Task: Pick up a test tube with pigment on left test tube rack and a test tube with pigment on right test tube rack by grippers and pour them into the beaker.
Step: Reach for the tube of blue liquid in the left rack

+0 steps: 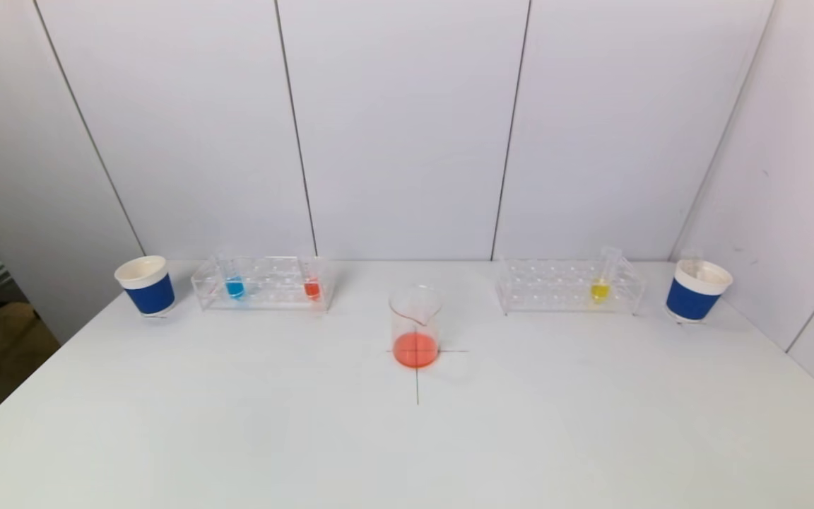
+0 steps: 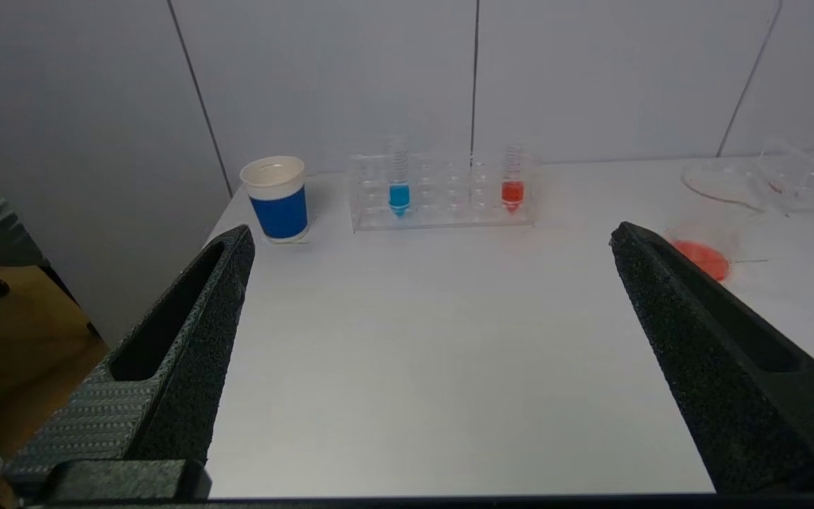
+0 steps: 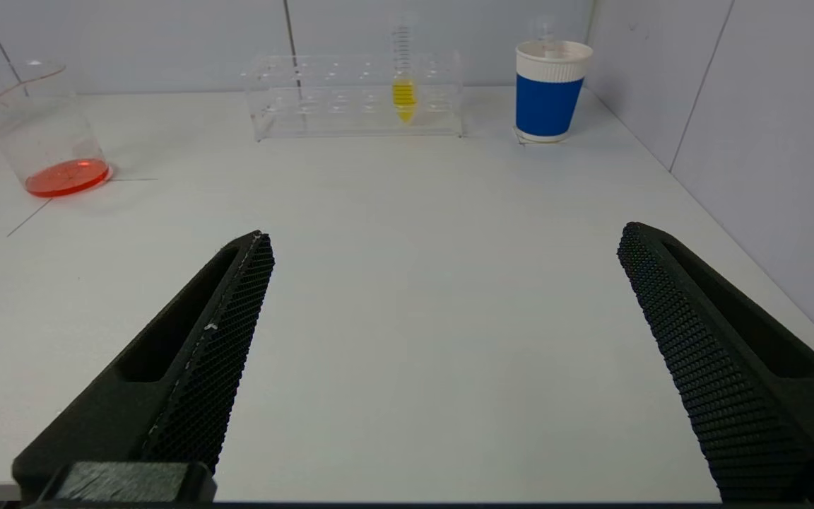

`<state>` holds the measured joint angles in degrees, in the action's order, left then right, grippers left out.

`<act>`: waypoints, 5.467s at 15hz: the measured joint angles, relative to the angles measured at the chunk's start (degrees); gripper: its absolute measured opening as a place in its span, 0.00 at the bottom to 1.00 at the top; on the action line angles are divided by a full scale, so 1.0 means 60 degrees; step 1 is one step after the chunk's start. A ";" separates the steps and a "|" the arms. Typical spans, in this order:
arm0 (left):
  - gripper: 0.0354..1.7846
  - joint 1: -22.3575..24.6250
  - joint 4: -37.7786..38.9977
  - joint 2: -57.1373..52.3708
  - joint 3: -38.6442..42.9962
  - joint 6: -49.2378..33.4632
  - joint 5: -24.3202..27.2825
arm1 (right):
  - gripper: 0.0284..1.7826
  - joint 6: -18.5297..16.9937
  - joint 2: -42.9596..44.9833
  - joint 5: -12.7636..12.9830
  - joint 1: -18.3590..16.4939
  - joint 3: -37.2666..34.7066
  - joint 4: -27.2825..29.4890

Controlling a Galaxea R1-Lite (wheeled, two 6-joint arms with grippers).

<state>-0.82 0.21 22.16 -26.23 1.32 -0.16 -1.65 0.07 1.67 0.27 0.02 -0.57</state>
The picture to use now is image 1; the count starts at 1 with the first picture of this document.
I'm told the test tube with blue pigment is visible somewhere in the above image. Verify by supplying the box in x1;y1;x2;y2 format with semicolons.
218;247;247;300

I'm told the clear acrylic test tube rack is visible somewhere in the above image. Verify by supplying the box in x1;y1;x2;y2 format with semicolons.
191;255;335;314
495;256;647;316

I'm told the test tube with yellow pigment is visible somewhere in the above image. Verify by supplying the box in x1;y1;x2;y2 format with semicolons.
589;246;623;305

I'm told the blue and white paper cup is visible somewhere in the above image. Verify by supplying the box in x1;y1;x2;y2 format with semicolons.
665;259;733;323
114;255;176;317

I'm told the clear glass beaker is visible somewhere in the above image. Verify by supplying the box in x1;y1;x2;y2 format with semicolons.
388;284;443;369

